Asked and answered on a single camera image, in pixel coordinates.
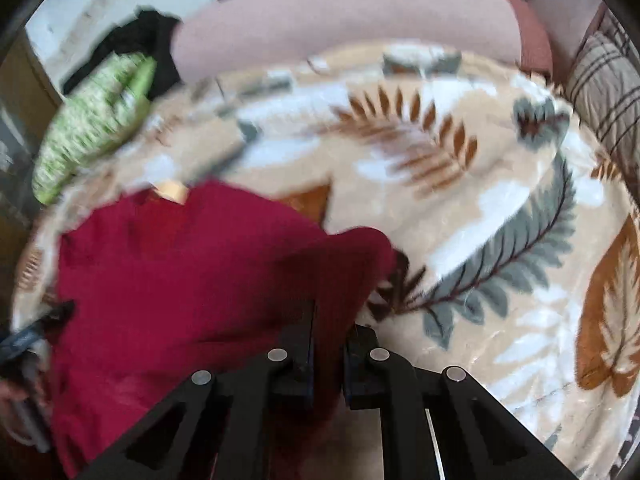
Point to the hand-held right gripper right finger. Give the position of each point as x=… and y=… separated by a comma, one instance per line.
x=354, y=365

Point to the black cloth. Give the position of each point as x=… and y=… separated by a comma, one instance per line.
x=145, y=55

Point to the plaid pillow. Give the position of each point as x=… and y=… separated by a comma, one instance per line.
x=607, y=90

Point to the dark red garment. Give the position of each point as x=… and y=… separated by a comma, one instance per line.
x=190, y=280

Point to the green patterned cloth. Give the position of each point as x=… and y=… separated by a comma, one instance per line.
x=95, y=120

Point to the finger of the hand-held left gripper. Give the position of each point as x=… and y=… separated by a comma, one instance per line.
x=55, y=316

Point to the leaf print blanket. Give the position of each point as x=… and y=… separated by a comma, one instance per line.
x=450, y=200

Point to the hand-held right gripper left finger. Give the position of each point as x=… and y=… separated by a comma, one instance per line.
x=304, y=360

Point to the pink bolster pillow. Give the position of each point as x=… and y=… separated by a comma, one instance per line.
x=350, y=25

